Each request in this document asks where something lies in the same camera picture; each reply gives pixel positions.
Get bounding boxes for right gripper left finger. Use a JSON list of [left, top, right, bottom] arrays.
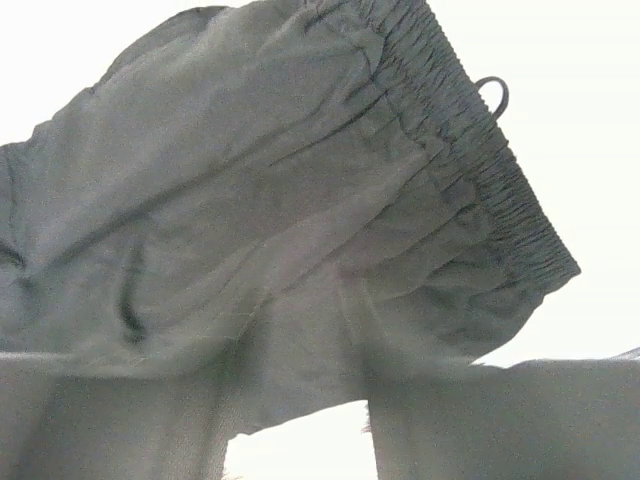
[[1, 363, 226, 479]]

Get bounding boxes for black trousers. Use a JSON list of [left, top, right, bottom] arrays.
[[1, 1, 580, 428]]

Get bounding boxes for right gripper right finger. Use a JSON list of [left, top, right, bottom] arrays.
[[368, 350, 639, 479]]

